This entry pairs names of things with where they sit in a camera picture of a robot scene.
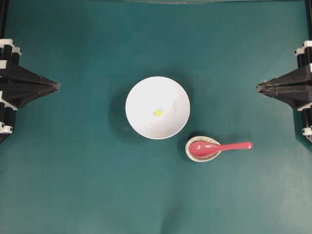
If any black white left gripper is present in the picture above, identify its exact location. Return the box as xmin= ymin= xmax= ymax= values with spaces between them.
xmin=0 ymin=39 xmax=59 ymax=143

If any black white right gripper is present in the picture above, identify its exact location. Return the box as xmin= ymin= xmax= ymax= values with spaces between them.
xmin=257 ymin=40 xmax=312 ymax=142

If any red ceramic spoon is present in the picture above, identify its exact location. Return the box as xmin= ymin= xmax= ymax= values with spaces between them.
xmin=189 ymin=141 xmax=253 ymax=157

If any speckled ceramic spoon rest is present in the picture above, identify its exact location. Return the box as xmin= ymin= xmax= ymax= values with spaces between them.
xmin=185 ymin=136 xmax=221 ymax=162

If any white round bowl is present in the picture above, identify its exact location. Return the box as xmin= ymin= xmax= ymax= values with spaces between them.
xmin=125 ymin=76 xmax=191 ymax=140

